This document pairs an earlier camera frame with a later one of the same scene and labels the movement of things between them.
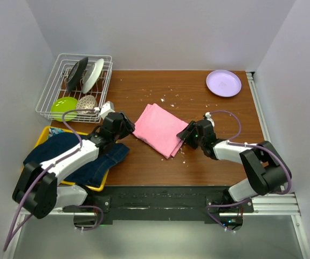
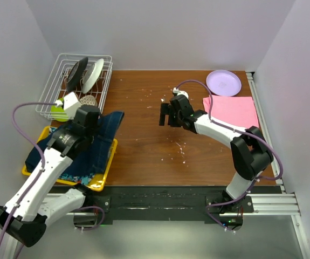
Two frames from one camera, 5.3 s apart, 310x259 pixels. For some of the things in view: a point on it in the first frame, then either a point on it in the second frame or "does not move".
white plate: x=92 y=75 does not move
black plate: x=75 y=73 does not move
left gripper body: x=125 y=129 -> x=96 y=126
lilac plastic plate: x=224 y=83 does not move
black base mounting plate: x=162 y=203 does not move
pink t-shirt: x=158 y=129 -> x=239 y=110
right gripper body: x=193 y=141 -> x=175 y=118
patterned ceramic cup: x=86 y=102 does not move
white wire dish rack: x=77 y=88 does not move
